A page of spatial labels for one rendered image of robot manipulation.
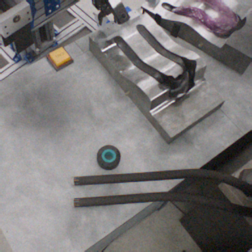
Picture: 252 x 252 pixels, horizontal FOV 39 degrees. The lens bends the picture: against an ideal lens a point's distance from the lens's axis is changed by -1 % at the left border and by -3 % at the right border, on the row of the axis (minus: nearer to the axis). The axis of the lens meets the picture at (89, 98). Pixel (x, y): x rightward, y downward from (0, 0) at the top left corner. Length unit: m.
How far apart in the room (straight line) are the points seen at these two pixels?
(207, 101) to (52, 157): 0.58
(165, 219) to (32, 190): 1.00
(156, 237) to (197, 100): 0.93
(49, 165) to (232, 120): 0.69
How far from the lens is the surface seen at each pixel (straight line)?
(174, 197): 1.16
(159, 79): 1.29
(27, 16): 1.42
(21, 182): 1.25
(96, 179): 1.18
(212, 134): 1.36
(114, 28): 1.40
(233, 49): 1.45
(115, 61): 1.34
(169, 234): 2.04
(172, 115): 1.28
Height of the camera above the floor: 1.98
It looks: 61 degrees down
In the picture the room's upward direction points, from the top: 1 degrees counter-clockwise
